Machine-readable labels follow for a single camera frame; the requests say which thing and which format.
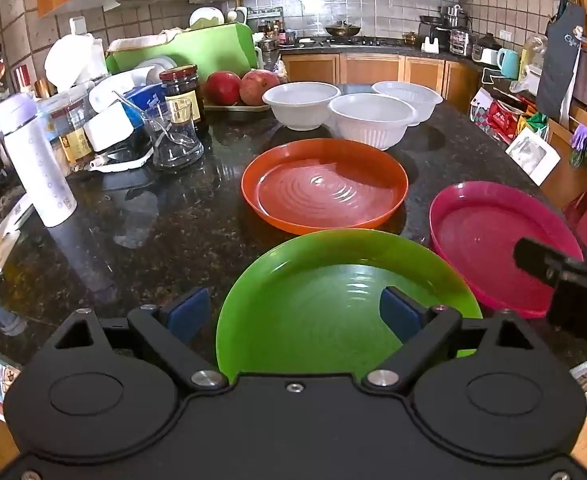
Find beige fruit tray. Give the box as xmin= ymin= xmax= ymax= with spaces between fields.
xmin=203 ymin=102 xmax=274 ymax=112

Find yellow-label spice jar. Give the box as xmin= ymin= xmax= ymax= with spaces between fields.
xmin=48 ymin=100 xmax=94 ymax=166

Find white foam container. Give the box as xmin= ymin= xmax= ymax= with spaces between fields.
xmin=44 ymin=32 xmax=109 ymax=86

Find dark sauce glass jar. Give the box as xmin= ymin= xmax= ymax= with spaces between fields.
xmin=159 ymin=64 xmax=208 ymax=136

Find orange plastic plate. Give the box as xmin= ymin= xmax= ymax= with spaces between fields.
xmin=241 ymin=138 xmax=409 ymax=236

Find black coffee maker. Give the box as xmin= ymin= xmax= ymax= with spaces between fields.
xmin=419 ymin=14 xmax=449 ymax=53

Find blue tissue box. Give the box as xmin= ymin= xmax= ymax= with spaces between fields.
xmin=123 ymin=82 xmax=169 ymax=128

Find red snack packets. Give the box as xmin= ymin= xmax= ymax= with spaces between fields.
xmin=471 ymin=87 xmax=524 ymax=141

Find white rectangular box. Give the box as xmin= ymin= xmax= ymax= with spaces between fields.
xmin=83 ymin=102 xmax=144 ymax=153

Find clear storage container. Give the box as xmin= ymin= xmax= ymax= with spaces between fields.
xmin=451 ymin=29 xmax=474 ymax=57

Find white lavender water bottle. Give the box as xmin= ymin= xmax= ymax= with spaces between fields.
xmin=0 ymin=92 xmax=78 ymax=228

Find pink plastic plate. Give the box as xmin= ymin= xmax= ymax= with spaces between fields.
xmin=429 ymin=181 xmax=585 ymax=320

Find green cutting board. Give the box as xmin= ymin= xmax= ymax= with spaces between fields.
xmin=106 ymin=22 xmax=255 ymax=83

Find white cloth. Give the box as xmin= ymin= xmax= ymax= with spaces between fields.
xmin=108 ymin=27 xmax=189 ymax=53

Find steel pots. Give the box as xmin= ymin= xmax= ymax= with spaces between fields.
xmin=441 ymin=5 xmax=469 ymax=28

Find teal mug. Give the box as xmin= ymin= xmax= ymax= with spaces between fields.
xmin=497 ymin=47 xmax=521 ymax=80

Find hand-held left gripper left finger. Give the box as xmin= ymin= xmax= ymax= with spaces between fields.
xmin=43 ymin=287 xmax=229 ymax=393

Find white windowed gift box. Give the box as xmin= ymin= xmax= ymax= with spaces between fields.
xmin=506 ymin=127 xmax=561 ymax=186

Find red white bottle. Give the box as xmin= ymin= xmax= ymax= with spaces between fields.
xmin=13 ymin=65 xmax=36 ymax=96

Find gas stove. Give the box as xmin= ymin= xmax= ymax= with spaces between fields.
xmin=298 ymin=35 xmax=404 ymax=48

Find white ribbed plastic bowl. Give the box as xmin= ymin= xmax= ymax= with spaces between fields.
xmin=262 ymin=81 xmax=341 ymax=131
xmin=328 ymin=93 xmax=417 ymax=151
xmin=372 ymin=80 xmax=444 ymax=127

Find green plastic plate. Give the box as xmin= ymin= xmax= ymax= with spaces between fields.
xmin=216 ymin=229 xmax=483 ymax=383

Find black wok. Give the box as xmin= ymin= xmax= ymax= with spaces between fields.
xmin=325 ymin=21 xmax=361 ymax=38

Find wooden lower cabinets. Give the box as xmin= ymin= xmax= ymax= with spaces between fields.
xmin=280 ymin=52 xmax=484 ymax=113

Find stack of grey dishes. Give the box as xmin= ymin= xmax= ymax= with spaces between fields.
xmin=133 ymin=55 xmax=179 ymax=81

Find clear plastic bag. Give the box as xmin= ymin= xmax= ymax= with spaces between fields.
xmin=511 ymin=35 xmax=549 ymax=93

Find black apron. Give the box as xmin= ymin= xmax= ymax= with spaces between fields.
xmin=536 ymin=2 xmax=587 ymax=121

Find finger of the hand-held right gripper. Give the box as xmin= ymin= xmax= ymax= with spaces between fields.
xmin=514 ymin=236 xmax=585 ymax=287

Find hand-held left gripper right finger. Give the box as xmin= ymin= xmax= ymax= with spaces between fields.
xmin=363 ymin=286 xmax=544 ymax=393

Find red round fruit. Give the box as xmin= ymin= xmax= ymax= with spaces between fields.
xmin=206 ymin=71 xmax=242 ymax=107
xmin=239 ymin=69 xmax=280 ymax=107

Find clear drinking glass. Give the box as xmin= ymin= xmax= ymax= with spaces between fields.
xmin=142 ymin=99 xmax=205 ymax=171

